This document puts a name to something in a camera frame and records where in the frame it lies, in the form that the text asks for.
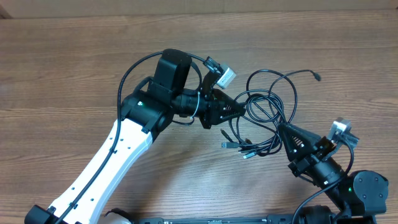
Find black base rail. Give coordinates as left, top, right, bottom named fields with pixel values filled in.
left=133, top=214, right=293, bottom=224

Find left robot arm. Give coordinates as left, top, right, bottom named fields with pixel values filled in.
left=24, top=49, right=245, bottom=223

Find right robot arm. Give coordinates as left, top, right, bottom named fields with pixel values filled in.
left=278, top=118, right=389, bottom=223

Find black usb cables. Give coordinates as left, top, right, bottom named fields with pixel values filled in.
left=220, top=68, right=322, bottom=160

